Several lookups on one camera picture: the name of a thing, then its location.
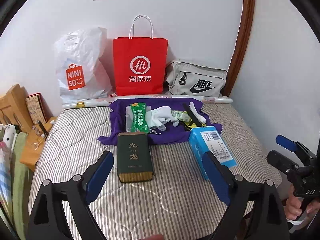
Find wooden door frame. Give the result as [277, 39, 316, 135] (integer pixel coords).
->
[226, 0, 255, 98]

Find wooden nightstand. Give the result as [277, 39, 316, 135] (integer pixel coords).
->
[19, 116, 59, 172]

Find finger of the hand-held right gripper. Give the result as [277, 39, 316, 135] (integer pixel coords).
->
[266, 150, 294, 174]
[276, 134, 300, 153]

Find green blanket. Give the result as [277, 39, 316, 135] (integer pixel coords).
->
[11, 132, 34, 230]

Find dark green box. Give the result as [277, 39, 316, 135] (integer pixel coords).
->
[117, 132, 154, 183]

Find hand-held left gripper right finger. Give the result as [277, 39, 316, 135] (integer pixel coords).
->
[202, 151, 292, 240]

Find purple towel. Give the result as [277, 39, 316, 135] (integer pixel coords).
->
[97, 98, 223, 145]

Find grey waist bag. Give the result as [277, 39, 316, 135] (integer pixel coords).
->
[165, 59, 228, 97]

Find white gloves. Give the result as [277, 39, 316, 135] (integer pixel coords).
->
[146, 106, 180, 132]

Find red paper bag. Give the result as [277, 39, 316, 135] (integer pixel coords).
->
[113, 15, 168, 97]

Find white plastic shopping bag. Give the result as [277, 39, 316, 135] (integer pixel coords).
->
[54, 27, 114, 98]

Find blue tissue pack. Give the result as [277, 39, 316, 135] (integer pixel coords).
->
[188, 126, 237, 180]

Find white spotted plush toy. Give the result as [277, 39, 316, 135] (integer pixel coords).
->
[0, 124, 19, 153]

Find black-handled white sponge brush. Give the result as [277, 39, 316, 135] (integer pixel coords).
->
[182, 102, 207, 130]

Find person's right hand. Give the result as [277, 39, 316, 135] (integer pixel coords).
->
[285, 185, 315, 224]

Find striped mattress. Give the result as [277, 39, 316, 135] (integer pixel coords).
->
[27, 102, 283, 240]

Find clear glass item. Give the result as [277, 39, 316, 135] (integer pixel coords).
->
[29, 127, 45, 150]

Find small clear green packet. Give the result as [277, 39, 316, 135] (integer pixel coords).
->
[171, 109, 192, 122]

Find rolled printed paper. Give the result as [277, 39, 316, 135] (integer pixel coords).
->
[62, 94, 233, 109]

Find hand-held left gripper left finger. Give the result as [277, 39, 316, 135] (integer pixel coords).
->
[28, 151, 114, 240]

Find wooden headboard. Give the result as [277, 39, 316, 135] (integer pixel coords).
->
[0, 84, 34, 130]

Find patterned book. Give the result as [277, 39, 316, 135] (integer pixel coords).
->
[25, 93, 48, 124]

